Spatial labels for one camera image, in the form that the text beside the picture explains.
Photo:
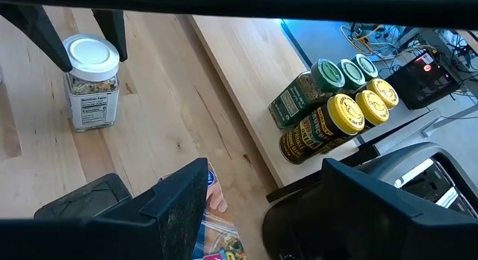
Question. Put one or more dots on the black four-slot toaster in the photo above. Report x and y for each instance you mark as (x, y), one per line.
(392, 163)

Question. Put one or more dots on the black computer tower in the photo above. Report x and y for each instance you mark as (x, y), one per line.
(422, 84)

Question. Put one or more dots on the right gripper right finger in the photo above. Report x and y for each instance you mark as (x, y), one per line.
(373, 234)

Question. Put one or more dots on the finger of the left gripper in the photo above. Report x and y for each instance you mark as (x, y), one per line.
(33, 24)
(114, 32)

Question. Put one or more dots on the grey desk leg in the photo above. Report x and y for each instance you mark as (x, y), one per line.
(448, 120)

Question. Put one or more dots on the blue plastic wrap box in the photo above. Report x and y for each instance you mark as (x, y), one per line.
(220, 230)

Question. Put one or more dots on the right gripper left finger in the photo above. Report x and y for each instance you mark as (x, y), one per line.
(168, 222)

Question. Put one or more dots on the green-lidded spice jar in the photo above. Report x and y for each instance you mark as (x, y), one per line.
(353, 74)
(298, 99)
(367, 65)

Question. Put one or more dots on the white-lidded seasoning jar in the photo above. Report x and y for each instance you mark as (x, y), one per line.
(91, 103)

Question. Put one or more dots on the yellow-lidded spice jar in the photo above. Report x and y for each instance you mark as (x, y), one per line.
(373, 107)
(384, 92)
(317, 136)

